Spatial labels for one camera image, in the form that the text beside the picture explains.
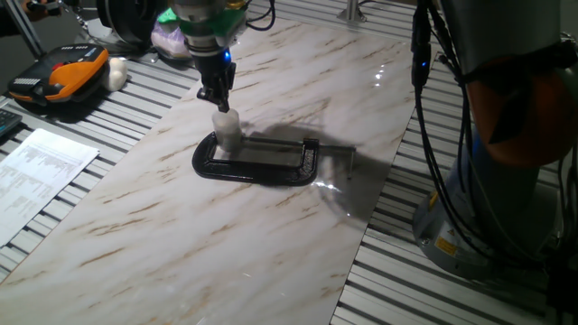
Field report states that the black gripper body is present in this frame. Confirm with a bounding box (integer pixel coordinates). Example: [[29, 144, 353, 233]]
[[194, 48, 238, 95]]

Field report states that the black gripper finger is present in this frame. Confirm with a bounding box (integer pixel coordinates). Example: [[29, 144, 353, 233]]
[[216, 89, 232, 114], [196, 88, 222, 109]]

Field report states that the small white plastic jar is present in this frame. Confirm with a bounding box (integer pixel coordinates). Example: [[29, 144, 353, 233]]
[[213, 126, 244, 153]]

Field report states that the purple plastic bag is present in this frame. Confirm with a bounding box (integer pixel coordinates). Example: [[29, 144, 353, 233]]
[[151, 20, 193, 60]]

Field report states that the black metal C-clamp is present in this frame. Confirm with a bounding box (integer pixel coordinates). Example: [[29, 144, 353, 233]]
[[191, 130, 358, 188]]

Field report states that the black round spool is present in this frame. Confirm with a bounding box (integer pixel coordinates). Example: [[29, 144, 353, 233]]
[[96, 0, 169, 49]]

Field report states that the orange and black teach pendant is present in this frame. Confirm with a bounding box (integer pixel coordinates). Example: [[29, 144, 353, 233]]
[[7, 43, 110, 107]]

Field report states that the thin metal stand leg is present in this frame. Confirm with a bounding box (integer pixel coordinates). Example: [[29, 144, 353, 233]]
[[66, 0, 98, 42]]

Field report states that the marble pattern board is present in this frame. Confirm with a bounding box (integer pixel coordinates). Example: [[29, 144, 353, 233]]
[[0, 15, 421, 325]]

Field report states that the printed white paper sheet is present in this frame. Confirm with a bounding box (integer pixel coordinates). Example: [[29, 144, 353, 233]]
[[0, 128, 100, 248]]

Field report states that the slanted aluminium strut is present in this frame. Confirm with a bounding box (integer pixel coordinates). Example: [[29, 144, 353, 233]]
[[3, 0, 47, 59]]

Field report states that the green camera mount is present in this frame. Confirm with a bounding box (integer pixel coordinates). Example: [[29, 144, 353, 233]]
[[156, 7, 249, 38]]

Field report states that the tall aluminium post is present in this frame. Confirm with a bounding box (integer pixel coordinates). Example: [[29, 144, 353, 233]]
[[337, 0, 368, 23]]

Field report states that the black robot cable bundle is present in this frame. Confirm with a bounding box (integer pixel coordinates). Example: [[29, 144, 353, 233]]
[[408, 0, 543, 268]]

